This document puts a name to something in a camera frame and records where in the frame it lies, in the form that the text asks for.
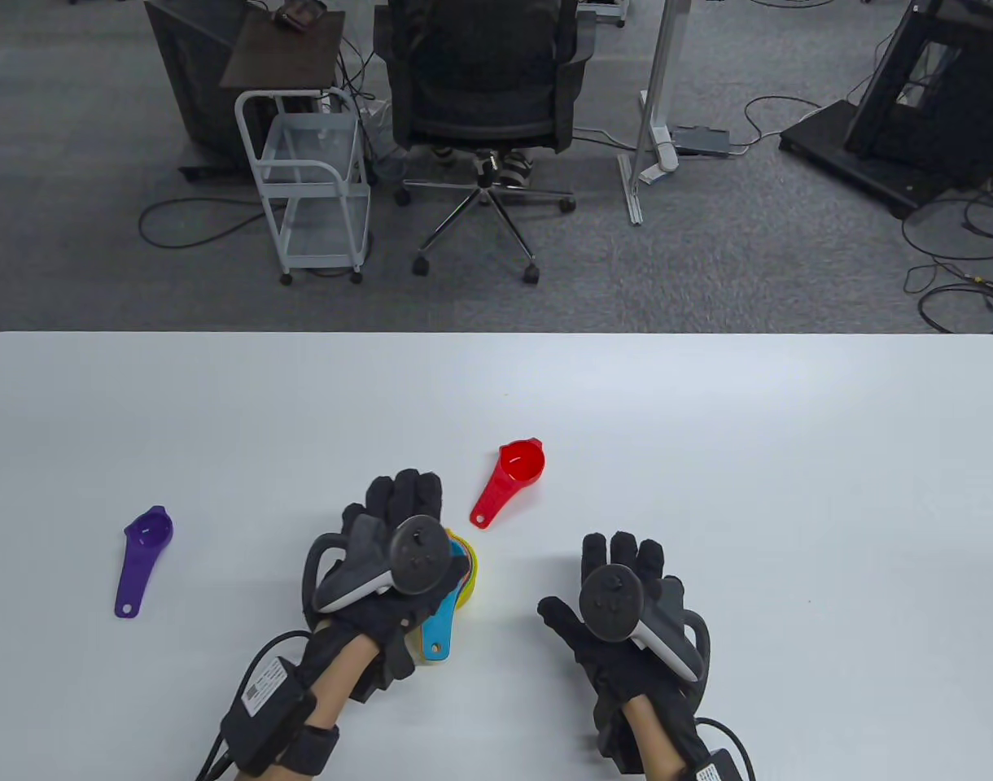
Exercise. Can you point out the person's right hand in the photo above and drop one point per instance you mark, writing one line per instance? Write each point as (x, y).
(596, 553)

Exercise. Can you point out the person's left hand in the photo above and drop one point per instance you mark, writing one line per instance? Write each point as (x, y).
(403, 492)

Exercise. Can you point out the red plastic measuring cup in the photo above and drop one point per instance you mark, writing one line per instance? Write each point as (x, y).
(521, 464)

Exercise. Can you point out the yellow plastic measuring cup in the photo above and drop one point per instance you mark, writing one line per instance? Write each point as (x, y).
(474, 586)

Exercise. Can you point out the light blue plastic measuring cup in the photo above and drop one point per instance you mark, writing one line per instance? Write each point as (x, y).
(439, 630)

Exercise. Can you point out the purple plastic measuring cup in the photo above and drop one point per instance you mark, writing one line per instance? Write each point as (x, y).
(146, 537)

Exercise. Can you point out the person's right forearm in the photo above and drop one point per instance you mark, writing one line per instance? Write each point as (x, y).
(655, 744)

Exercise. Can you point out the person's left forearm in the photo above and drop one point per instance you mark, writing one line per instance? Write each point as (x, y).
(342, 679)

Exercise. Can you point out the grey right hand controller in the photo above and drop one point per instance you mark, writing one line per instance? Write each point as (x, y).
(610, 602)

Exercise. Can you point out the grey hand controller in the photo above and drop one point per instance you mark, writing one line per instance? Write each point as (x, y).
(610, 602)
(419, 553)

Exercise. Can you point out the grey left hand controller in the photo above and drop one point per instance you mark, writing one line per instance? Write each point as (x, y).
(419, 553)

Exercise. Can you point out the black right wrist sensor box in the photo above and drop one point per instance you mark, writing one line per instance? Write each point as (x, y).
(716, 766)

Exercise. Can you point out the black wrist sensor box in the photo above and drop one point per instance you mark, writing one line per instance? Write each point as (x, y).
(260, 708)
(716, 766)

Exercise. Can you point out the black left wrist sensor box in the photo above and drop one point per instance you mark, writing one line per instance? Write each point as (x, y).
(260, 708)

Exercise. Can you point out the white rolling cart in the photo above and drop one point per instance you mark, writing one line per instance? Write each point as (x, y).
(313, 244)

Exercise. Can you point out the black mesh office chair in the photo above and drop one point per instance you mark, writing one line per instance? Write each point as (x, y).
(480, 81)

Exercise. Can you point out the small brown side table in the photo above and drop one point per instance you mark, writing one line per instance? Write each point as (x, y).
(285, 57)

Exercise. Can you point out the black cabinet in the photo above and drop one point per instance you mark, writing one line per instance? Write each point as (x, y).
(195, 81)

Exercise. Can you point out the white metal desk leg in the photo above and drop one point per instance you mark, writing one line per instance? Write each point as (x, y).
(655, 81)

